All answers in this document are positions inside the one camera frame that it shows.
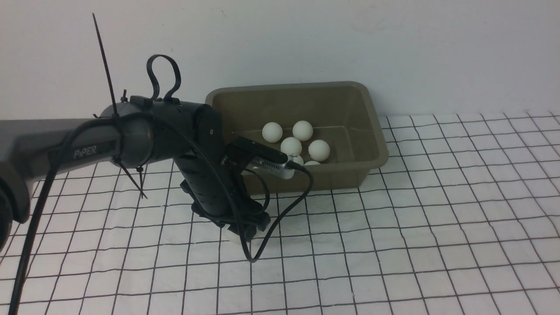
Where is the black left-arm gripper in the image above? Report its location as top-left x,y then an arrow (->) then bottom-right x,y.
174,155 -> 271,241

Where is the plain white ping-pong ball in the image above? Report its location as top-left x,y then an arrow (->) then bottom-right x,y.
292,120 -> 314,142

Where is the white ball with red-black logo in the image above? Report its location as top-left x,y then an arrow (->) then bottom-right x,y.
308,140 -> 331,162

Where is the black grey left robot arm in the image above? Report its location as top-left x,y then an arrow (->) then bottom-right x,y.
0,101 -> 270,245

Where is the black zip tie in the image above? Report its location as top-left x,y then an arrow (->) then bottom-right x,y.
92,12 -> 147,199

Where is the olive green plastic bin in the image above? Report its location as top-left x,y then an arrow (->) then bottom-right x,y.
206,81 -> 389,191

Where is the white black-grid tablecloth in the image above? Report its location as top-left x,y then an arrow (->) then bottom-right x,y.
18,112 -> 560,315

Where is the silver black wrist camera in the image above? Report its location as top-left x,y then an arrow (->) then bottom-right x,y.
224,136 -> 294,179

